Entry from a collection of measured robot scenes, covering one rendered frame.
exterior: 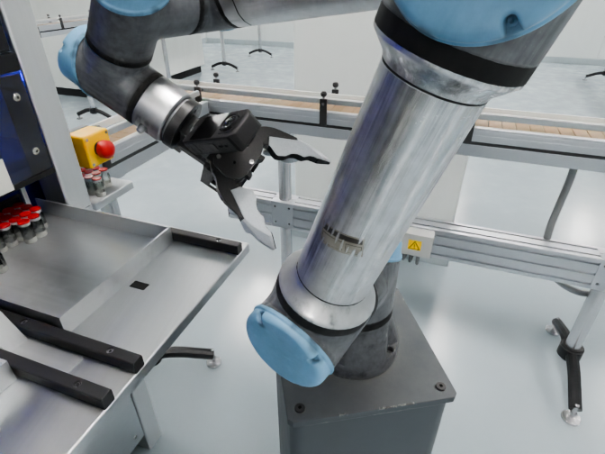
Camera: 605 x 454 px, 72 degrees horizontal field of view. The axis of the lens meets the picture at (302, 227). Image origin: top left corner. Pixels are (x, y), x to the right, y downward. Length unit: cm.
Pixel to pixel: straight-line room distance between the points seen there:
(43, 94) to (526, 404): 172
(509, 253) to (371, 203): 126
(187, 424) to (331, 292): 126
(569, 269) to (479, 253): 28
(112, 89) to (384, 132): 36
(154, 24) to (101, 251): 47
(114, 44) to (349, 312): 39
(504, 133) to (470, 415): 97
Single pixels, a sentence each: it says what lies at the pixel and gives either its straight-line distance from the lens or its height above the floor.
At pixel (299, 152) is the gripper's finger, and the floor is 112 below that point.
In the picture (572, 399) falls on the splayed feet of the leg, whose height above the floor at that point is 8.
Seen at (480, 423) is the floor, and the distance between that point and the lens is 170.
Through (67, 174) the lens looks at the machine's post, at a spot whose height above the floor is 97.
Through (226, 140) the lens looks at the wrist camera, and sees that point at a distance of 48.
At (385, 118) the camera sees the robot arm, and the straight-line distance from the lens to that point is 32.
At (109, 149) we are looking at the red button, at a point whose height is 100.
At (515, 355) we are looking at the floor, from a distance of 197.
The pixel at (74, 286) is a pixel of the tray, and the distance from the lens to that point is 80.
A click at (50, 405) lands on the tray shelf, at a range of 63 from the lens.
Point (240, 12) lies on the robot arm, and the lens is 56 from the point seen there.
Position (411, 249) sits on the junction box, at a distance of 153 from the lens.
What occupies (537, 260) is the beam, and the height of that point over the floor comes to 50.
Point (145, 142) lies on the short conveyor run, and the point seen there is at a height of 90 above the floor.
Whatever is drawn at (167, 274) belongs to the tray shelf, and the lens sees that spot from 77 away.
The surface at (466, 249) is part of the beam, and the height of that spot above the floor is 48.
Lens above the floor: 133
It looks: 32 degrees down
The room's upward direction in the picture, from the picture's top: straight up
